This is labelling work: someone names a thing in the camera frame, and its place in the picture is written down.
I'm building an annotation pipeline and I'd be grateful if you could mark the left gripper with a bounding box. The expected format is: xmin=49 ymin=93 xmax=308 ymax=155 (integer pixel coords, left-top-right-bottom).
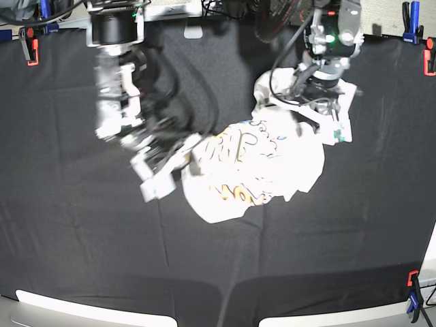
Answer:
xmin=270 ymin=87 xmax=353 ymax=145

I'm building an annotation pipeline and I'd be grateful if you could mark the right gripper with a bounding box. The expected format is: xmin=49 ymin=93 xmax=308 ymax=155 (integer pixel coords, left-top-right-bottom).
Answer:
xmin=95 ymin=123 xmax=204 ymax=202

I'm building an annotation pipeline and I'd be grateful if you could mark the white printed t-shirt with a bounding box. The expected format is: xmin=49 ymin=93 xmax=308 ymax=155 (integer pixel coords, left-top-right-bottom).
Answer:
xmin=182 ymin=72 xmax=326 ymax=223

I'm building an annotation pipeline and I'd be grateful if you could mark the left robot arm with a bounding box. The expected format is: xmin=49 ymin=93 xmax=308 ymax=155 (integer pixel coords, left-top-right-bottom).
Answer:
xmin=268 ymin=1 xmax=364 ymax=146

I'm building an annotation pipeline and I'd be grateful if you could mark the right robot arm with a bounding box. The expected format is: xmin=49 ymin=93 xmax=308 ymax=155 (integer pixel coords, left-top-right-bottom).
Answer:
xmin=86 ymin=1 xmax=200 ymax=202

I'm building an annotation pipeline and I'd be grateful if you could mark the black table cloth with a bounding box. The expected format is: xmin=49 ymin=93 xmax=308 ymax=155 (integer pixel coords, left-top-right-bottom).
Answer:
xmin=1 ymin=31 xmax=435 ymax=326

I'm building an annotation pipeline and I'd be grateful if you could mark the blue clamp far right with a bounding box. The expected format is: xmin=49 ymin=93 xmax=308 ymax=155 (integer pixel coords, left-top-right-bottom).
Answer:
xmin=402 ymin=1 xmax=424 ymax=44

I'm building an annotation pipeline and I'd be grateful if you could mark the red black clamp far right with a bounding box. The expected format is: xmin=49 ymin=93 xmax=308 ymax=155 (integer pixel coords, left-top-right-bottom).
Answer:
xmin=424 ymin=37 xmax=435 ymax=76

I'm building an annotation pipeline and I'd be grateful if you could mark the red black clamp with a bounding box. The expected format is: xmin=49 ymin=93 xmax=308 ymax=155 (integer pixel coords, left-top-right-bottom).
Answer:
xmin=424 ymin=37 xmax=435 ymax=76
xmin=18 ymin=27 xmax=39 ymax=67

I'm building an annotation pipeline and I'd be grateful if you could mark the red black clamp far left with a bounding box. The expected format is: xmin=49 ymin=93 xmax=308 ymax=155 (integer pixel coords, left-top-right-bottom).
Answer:
xmin=18 ymin=27 xmax=39 ymax=67

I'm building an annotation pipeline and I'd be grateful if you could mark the blue clamp far left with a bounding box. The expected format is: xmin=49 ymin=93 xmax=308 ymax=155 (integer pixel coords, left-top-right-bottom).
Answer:
xmin=37 ymin=0 xmax=61 ymax=35

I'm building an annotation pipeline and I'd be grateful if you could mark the red blue clamp near right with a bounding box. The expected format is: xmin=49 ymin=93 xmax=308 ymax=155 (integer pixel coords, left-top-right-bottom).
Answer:
xmin=407 ymin=270 xmax=423 ymax=324

